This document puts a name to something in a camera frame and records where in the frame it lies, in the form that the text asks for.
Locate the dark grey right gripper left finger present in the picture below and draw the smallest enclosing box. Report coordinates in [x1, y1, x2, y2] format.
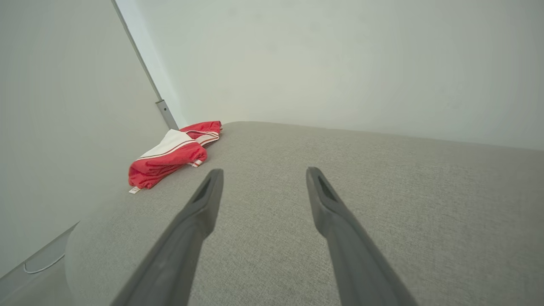
[110, 169, 224, 306]

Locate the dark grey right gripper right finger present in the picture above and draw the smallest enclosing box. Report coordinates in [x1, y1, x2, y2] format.
[306, 167, 419, 306]

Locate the red clothes stack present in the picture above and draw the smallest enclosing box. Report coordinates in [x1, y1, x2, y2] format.
[128, 121, 223, 195]

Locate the grey metal post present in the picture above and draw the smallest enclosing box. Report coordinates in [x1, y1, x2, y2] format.
[111, 0, 179, 130]

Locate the thin white cable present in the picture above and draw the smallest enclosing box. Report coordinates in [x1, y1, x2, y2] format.
[23, 253, 65, 275]

